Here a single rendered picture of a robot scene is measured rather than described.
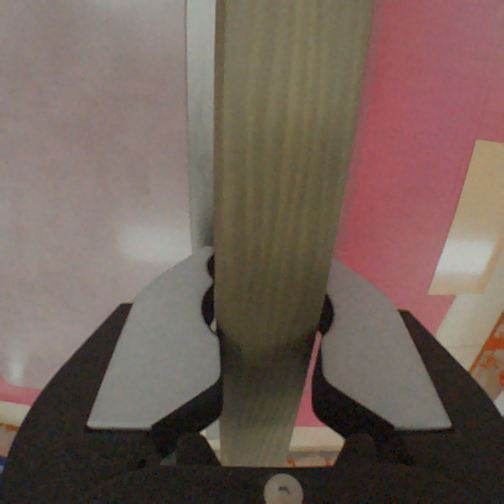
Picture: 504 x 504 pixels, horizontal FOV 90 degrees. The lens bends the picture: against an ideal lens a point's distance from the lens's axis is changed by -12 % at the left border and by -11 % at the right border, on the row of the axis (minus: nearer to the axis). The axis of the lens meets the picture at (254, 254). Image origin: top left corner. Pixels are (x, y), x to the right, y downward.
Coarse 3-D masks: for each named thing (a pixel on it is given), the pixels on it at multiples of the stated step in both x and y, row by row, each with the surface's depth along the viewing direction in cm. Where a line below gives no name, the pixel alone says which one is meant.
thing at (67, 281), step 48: (0, 240) 17; (48, 240) 17; (96, 240) 17; (144, 240) 17; (384, 240) 17; (0, 288) 19; (48, 288) 19; (96, 288) 19; (384, 288) 19; (0, 336) 21; (48, 336) 21; (0, 384) 24
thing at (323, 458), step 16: (496, 336) 20; (480, 352) 22; (496, 352) 20; (480, 368) 22; (496, 368) 20; (480, 384) 21; (496, 384) 20; (496, 400) 20; (0, 432) 27; (16, 432) 28; (0, 448) 26; (288, 464) 28; (304, 464) 28; (320, 464) 28
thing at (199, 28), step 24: (192, 0) 9; (192, 24) 9; (192, 48) 10; (192, 72) 10; (192, 96) 10; (192, 120) 11; (192, 144) 11; (192, 168) 12; (192, 192) 12; (192, 216) 13; (192, 240) 13; (216, 432) 21
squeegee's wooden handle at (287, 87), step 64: (256, 0) 4; (320, 0) 4; (256, 64) 5; (320, 64) 5; (256, 128) 5; (320, 128) 5; (256, 192) 6; (320, 192) 6; (256, 256) 6; (320, 256) 7; (256, 320) 7; (256, 384) 8; (256, 448) 10
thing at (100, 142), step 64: (0, 0) 11; (64, 0) 11; (128, 0) 11; (448, 0) 11; (0, 64) 12; (64, 64) 13; (128, 64) 13; (448, 64) 13; (0, 128) 14; (64, 128) 14; (128, 128) 14; (384, 128) 14; (448, 128) 14; (0, 192) 16; (64, 192) 16; (128, 192) 16; (384, 192) 16; (448, 192) 16
